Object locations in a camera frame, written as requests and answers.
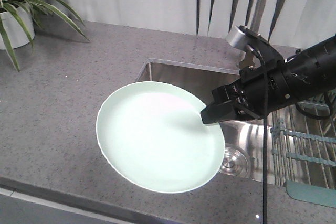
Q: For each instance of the round steel sink drain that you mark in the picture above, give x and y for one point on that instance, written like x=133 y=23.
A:
x=236 y=162

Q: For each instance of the potted green spider plant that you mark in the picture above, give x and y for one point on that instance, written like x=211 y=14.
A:
x=35 y=8

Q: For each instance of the white plant pot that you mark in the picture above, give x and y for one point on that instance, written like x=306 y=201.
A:
x=16 y=34

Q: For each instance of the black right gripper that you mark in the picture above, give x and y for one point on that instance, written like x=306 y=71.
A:
x=254 y=95

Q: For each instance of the white pleated curtain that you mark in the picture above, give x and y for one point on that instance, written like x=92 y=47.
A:
x=293 y=23

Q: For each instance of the steel wire dish rack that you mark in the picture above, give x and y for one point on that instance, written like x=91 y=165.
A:
x=303 y=150

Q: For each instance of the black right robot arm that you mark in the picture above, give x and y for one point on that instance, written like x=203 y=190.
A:
x=307 y=73

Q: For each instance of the stainless steel sink basin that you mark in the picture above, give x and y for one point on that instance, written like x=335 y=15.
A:
x=200 y=81

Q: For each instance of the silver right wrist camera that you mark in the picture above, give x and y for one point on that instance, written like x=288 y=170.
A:
x=244 y=39

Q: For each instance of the pale green round plate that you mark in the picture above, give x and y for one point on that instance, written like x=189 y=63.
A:
x=152 y=134

